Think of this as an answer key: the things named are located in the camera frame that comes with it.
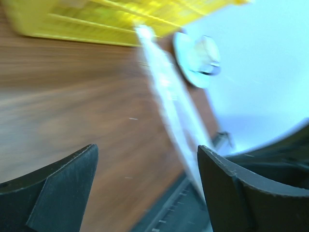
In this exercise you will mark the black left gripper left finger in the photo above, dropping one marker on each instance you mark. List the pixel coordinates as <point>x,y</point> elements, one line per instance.
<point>52,198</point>

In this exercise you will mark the yellow plastic basket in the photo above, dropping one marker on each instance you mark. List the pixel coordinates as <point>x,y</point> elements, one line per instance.
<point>105,21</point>

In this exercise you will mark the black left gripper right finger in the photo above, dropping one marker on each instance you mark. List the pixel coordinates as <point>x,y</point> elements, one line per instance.
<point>239,200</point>

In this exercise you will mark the clear white-dotted zip bag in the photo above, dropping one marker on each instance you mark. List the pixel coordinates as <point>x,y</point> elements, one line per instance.
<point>179,114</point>

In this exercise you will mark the cream mug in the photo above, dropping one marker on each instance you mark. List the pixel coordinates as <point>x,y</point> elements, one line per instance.
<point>206,56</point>

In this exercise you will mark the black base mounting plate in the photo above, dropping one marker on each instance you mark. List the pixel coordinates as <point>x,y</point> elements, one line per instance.
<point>179,209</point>

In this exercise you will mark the mint green saucer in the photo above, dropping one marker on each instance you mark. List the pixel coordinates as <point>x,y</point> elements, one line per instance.
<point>189,63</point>

